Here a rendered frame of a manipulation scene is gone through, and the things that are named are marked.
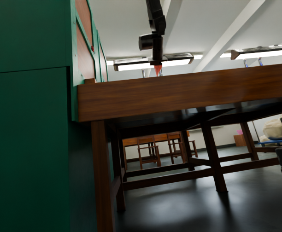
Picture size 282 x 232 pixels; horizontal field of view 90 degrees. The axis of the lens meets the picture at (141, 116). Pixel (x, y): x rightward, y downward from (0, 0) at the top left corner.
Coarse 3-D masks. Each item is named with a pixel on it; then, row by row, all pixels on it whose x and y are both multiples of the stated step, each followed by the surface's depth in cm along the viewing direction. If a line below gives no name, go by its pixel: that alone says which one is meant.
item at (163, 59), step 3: (153, 51) 75; (156, 51) 74; (159, 51) 74; (162, 51) 75; (153, 54) 76; (156, 54) 75; (159, 54) 75; (162, 54) 76; (153, 57) 77; (156, 57) 76; (159, 57) 76; (162, 57) 77; (165, 57) 80; (147, 60) 81; (150, 60) 77; (153, 60) 76; (156, 60) 76; (159, 60) 76; (162, 60) 77; (165, 60) 77; (150, 63) 77
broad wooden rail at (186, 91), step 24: (216, 72) 73; (240, 72) 74; (264, 72) 74; (96, 96) 66; (120, 96) 67; (144, 96) 68; (168, 96) 68; (192, 96) 69; (216, 96) 70; (240, 96) 70; (264, 96) 71; (96, 120) 64; (120, 120) 71
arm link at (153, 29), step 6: (150, 0) 61; (156, 0) 62; (150, 6) 63; (156, 6) 63; (150, 12) 65; (156, 12) 64; (162, 12) 65; (150, 18) 67; (156, 18) 65; (162, 18) 66; (150, 24) 70; (156, 24) 66; (156, 30) 67
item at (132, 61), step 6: (180, 54) 112; (186, 54) 111; (192, 54) 111; (114, 60) 107; (120, 60) 107; (126, 60) 107; (132, 60) 106; (138, 60) 106; (144, 60) 106; (168, 60) 107; (174, 60) 108; (192, 60) 111; (114, 66) 104; (162, 66) 113
